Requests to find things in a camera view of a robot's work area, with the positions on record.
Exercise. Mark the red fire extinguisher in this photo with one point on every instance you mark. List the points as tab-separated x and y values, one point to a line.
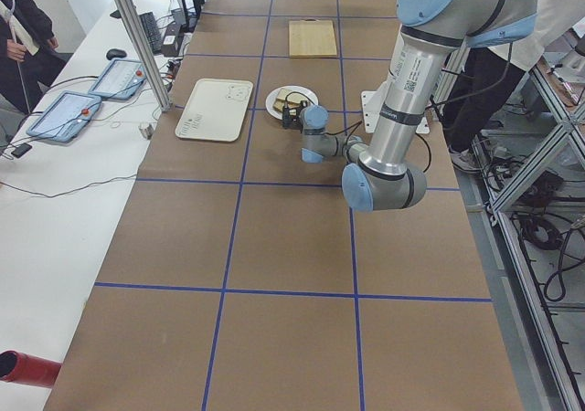
25	369

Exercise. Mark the bamboo cutting board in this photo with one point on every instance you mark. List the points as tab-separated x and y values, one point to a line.
312	38

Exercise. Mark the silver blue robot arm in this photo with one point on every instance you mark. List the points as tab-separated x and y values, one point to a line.
377	176

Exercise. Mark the black keyboard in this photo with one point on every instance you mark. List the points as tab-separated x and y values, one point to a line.
152	31

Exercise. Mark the blue teach pendant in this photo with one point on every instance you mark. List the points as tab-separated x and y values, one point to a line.
65	117
120	80

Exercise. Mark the person in white shirt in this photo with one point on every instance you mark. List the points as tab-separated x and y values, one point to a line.
491	74

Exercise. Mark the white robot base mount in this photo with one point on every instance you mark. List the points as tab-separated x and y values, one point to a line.
372	106

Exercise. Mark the small black device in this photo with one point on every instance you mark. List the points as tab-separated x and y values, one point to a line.
21	150

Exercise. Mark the small metal cylinder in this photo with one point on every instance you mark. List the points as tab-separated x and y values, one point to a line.
147	130

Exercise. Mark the bread slice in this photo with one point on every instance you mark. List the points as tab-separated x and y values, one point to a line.
286	95
279	105

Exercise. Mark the cream bear tray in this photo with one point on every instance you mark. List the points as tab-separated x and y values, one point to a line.
215	110

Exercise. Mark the far blue teach pendant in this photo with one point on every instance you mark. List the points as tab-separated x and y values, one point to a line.
120	80

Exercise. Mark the white round plate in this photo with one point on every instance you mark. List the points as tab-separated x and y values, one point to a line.
272	95

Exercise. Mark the aluminium side frame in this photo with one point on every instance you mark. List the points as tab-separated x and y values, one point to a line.
532	159

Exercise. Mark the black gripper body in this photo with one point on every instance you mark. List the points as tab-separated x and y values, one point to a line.
289	120

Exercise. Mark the near blue teach pendant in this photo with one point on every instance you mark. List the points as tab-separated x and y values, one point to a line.
65	117

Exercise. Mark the aluminium frame post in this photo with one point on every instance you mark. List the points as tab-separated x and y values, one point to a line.
134	29

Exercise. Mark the black computer mouse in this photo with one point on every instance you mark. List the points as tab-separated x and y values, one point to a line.
115	53

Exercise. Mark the person in dark coat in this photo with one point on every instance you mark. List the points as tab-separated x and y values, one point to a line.
28	53

